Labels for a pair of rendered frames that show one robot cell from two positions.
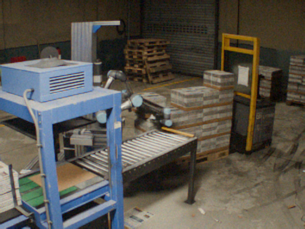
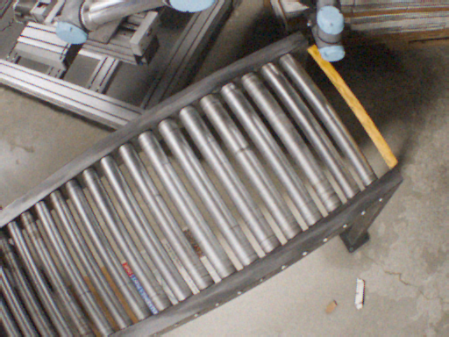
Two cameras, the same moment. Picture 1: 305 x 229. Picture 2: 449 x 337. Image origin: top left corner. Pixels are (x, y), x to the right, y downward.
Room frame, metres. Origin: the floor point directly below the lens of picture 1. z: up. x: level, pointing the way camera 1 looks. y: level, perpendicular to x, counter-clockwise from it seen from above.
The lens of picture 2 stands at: (3.01, -0.24, 2.32)
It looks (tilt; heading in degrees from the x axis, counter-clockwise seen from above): 72 degrees down; 31
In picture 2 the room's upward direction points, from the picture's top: 12 degrees counter-clockwise
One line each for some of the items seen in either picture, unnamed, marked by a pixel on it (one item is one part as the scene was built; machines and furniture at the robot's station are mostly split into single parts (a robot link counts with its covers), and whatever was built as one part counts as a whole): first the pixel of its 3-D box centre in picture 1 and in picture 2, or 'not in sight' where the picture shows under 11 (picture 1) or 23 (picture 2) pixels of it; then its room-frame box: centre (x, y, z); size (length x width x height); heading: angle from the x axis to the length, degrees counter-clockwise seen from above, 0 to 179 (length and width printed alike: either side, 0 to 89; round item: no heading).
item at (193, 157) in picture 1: (192, 176); (367, 217); (3.56, -0.43, 0.34); 0.06 x 0.06 x 0.68; 51
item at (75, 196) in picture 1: (53, 186); not in sight; (2.43, 0.81, 0.75); 0.70 x 0.65 x 0.10; 141
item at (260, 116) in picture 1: (249, 122); not in sight; (5.47, -1.62, 0.40); 0.69 x 0.55 x 0.80; 33
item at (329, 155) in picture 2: (168, 138); (311, 129); (3.62, -0.16, 0.77); 0.47 x 0.05 x 0.05; 51
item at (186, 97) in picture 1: (186, 99); not in sight; (4.72, -0.44, 0.95); 0.38 x 0.29 x 0.23; 31
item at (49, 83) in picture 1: (44, 77); not in sight; (2.43, 0.81, 1.65); 0.60 x 0.45 x 0.20; 51
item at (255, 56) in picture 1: (252, 95); not in sight; (5.00, -1.48, 0.97); 0.09 x 0.09 x 1.75; 33
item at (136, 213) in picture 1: (134, 216); (174, 273); (3.20, 0.19, 0.01); 0.37 x 0.28 x 0.01; 141
